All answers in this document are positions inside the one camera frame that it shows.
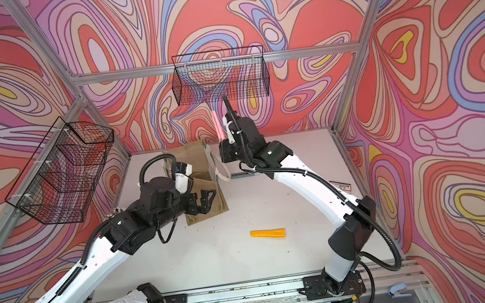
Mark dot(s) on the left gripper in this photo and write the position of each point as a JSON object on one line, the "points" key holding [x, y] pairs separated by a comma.
{"points": [[193, 206]]}

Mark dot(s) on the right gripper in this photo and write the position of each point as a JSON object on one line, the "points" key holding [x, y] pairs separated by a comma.
{"points": [[224, 146]]}

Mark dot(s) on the pink utility knife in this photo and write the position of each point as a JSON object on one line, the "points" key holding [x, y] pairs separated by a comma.
{"points": [[219, 131]]}

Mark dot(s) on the grey utility knife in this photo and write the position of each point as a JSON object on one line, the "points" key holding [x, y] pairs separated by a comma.
{"points": [[242, 175]]}

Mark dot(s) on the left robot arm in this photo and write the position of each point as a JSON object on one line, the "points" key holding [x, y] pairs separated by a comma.
{"points": [[121, 236]]}

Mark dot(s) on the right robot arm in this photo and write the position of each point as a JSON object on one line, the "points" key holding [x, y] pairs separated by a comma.
{"points": [[353, 218]]}

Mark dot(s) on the orange utility knife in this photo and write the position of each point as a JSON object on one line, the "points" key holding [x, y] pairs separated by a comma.
{"points": [[275, 233]]}

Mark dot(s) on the blade refill package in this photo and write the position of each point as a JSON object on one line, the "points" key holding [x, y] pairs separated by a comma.
{"points": [[342, 186]]}

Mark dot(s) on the small blue stapler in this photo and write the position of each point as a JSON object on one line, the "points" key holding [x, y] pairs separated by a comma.
{"points": [[399, 291]]}

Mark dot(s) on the back wire basket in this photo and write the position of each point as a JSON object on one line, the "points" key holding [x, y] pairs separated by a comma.
{"points": [[209, 76]]}

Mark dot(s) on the wire basket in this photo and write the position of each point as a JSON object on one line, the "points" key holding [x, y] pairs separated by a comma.
{"points": [[209, 76], [66, 177]]}

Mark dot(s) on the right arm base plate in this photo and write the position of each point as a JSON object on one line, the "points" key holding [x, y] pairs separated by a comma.
{"points": [[321, 286]]}

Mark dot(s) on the left wire basket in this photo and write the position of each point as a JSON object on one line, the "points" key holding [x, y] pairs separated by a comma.
{"points": [[66, 177]]}

